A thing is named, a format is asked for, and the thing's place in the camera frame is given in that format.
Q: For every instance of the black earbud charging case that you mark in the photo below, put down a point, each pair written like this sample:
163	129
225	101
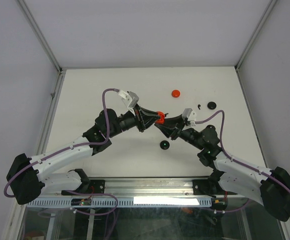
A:
164	145

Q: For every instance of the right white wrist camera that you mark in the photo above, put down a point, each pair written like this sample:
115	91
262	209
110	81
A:
189	117

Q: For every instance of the aluminium frame post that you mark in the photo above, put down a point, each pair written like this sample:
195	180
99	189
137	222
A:
263	19
38	33

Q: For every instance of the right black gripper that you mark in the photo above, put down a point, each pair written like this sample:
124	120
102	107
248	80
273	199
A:
173	133

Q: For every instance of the small green circuit board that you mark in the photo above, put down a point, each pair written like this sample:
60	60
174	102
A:
81	202

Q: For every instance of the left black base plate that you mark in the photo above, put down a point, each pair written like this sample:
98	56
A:
92	187

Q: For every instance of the aluminium mounting rail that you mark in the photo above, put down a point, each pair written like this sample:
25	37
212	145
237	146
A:
139	186

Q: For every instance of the left aluminium frame post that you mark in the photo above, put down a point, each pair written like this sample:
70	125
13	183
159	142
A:
38	33

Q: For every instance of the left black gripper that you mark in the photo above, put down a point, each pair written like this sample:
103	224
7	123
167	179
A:
140	122

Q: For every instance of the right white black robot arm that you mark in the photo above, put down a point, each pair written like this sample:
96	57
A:
266	186

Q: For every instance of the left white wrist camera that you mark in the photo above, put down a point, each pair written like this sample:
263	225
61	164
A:
130	99

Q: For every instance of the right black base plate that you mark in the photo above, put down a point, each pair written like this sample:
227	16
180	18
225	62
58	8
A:
206	187

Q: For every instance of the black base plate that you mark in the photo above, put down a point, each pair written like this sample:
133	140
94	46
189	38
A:
206	187
92	187

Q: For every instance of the red charging case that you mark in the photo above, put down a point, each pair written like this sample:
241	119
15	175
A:
161	118
175	93

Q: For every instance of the grey slotted cable duct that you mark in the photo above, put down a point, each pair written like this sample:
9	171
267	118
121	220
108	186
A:
123	202

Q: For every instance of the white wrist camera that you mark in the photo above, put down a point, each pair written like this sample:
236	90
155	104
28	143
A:
189	117
130	99

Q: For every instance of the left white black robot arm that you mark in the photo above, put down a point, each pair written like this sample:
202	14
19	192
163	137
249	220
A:
29	177

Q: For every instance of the right aluminium frame post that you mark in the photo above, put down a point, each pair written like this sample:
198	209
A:
263	19

